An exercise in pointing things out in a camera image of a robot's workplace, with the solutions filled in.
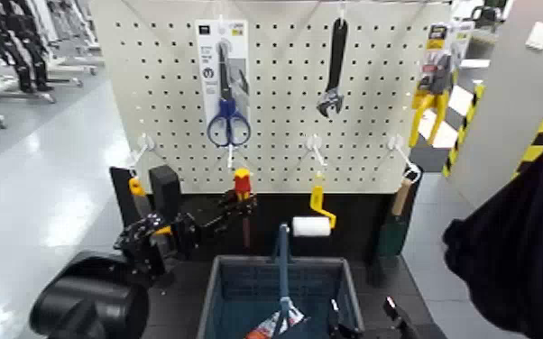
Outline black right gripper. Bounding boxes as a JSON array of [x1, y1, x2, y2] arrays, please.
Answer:
[[327, 296, 449, 339]]

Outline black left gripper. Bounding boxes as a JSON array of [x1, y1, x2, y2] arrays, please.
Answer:
[[112, 188, 260, 277]]

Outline red yellow screwdriver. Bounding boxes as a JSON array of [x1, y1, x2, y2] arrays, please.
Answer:
[[232, 168, 254, 250]]

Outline blue plastic crate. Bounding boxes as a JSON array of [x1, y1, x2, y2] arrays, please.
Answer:
[[197, 255, 366, 339]]

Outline black back panel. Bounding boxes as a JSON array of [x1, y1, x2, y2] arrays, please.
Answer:
[[109, 165, 424, 266]]

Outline white perforated pegboard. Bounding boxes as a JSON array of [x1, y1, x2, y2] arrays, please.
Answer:
[[90, 0, 453, 195]]

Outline blue scissors in package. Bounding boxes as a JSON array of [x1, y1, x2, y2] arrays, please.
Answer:
[[195, 18, 253, 149]]

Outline dark navy cloth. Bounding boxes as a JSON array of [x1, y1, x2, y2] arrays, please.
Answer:
[[441, 147, 543, 339]]

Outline black adjustable wrench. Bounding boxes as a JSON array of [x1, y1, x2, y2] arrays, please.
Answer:
[[316, 17, 349, 119]]

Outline narrow yellow black striped guard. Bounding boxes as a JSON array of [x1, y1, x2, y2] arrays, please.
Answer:
[[441, 82, 485, 180]]

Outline yellow pliers in package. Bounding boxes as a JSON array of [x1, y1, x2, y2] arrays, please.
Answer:
[[408, 21, 474, 149]]

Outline black robot on stand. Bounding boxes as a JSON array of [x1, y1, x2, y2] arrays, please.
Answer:
[[0, 0, 56, 94]]

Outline black chair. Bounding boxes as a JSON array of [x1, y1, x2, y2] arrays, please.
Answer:
[[470, 0, 506, 31]]

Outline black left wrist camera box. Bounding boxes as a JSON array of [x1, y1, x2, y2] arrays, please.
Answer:
[[148, 164, 182, 224]]

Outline yellow handled paint roller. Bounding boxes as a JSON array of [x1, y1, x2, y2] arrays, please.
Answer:
[[290, 170, 337, 238]]

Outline green trowel wooden handle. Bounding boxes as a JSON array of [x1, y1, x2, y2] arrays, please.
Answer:
[[377, 169, 419, 259]]

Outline orange handled metal scraper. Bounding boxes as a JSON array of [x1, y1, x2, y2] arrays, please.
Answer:
[[128, 176, 174, 238]]

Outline white wall plate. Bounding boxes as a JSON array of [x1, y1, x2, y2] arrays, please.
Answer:
[[524, 21, 543, 51]]

